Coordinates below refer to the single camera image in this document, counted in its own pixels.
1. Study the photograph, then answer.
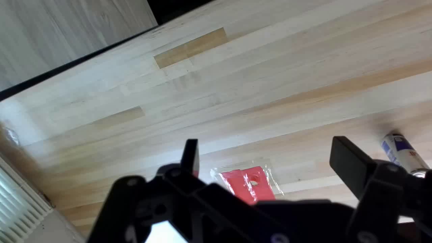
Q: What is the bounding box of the red packet in clear plastic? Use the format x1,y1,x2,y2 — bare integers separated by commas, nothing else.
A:
209,165,284,207

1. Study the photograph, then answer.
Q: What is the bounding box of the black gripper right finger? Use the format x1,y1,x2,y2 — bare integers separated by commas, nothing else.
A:
327,135,432,243

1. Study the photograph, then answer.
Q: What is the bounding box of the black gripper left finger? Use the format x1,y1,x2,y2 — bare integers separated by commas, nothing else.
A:
86,138,280,243

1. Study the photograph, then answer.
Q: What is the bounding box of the white ribbed radiator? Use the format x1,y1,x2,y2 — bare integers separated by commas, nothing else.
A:
0,155,55,243

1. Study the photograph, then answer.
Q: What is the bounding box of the silver and blue drink can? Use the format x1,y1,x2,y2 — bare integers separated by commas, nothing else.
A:
379,130,430,175

